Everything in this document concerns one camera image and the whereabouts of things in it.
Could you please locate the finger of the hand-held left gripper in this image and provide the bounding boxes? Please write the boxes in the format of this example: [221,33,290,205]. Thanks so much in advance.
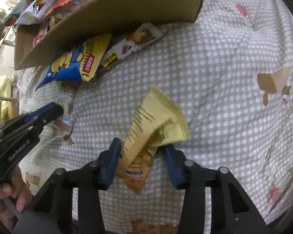
[22,102,64,137]

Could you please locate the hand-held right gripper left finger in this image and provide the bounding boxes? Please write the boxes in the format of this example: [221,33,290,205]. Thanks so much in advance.
[33,137,122,234]

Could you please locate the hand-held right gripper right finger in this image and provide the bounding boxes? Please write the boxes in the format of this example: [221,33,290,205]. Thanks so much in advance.
[160,144,265,234]

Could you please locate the pale cartoon print snack packet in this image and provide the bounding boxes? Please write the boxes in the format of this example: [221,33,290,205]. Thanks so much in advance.
[51,79,77,146]

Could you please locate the blue yellow cartoon snack bag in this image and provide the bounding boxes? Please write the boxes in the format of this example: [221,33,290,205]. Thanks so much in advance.
[35,34,112,91]

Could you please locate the tan yellow striped snack packet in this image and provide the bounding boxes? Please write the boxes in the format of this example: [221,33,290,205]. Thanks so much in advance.
[115,86,191,193]

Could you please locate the pile of snack packets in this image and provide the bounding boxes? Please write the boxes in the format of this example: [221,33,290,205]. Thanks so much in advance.
[15,0,137,48]

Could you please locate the brown white snack packet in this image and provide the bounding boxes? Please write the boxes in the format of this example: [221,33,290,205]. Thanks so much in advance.
[98,22,163,76]

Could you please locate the brown cardboard box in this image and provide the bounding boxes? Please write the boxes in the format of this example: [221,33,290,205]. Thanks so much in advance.
[14,0,208,71]

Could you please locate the person's left hand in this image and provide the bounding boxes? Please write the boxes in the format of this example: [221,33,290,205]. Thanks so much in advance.
[0,167,33,225]

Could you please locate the pale yellow plush blanket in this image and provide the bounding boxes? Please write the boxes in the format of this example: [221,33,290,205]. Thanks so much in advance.
[0,75,14,125]

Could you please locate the beige checked blanket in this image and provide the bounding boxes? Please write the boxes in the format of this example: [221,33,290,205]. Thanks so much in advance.
[15,0,293,234]

